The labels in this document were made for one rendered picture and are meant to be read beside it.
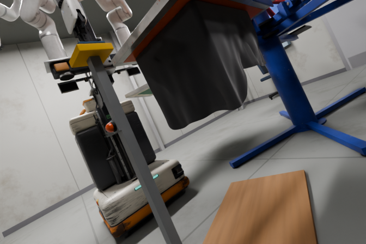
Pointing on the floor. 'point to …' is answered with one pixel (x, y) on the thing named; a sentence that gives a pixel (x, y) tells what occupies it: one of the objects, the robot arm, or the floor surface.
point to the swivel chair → (266, 78)
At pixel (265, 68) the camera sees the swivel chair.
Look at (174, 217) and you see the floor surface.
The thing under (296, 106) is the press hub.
